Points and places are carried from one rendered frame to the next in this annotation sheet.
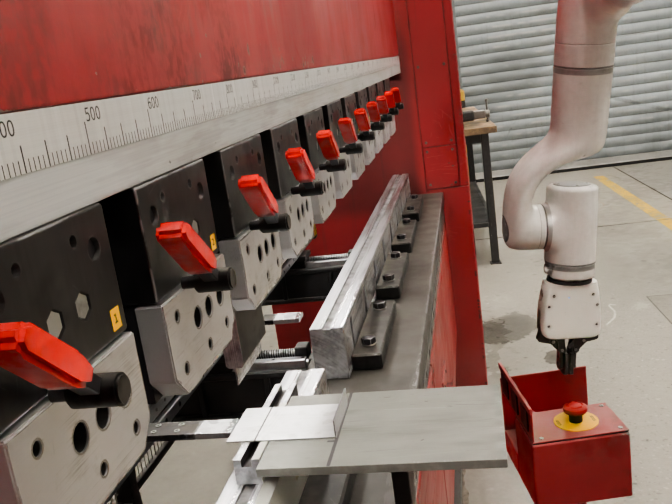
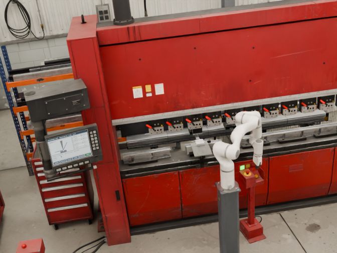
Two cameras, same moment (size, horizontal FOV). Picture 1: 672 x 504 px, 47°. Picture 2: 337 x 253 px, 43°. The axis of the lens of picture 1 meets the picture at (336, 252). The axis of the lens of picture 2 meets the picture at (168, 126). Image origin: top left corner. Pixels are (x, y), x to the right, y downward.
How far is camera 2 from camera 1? 4.01 m
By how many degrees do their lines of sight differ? 70
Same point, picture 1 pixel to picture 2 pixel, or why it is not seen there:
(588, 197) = (255, 144)
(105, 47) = (166, 109)
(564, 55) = not seen: hidden behind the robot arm
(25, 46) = (157, 110)
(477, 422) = (202, 153)
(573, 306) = (255, 158)
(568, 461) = (241, 176)
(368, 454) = (194, 148)
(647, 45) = not seen: outside the picture
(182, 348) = (170, 129)
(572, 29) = not seen: hidden behind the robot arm
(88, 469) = (155, 132)
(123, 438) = (159, 132)
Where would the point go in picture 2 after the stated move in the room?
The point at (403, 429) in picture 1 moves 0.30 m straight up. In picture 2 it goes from (199, 149) to (198, 123)
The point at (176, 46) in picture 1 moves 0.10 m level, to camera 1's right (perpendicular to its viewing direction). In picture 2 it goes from (180, 107) to (183, 111)
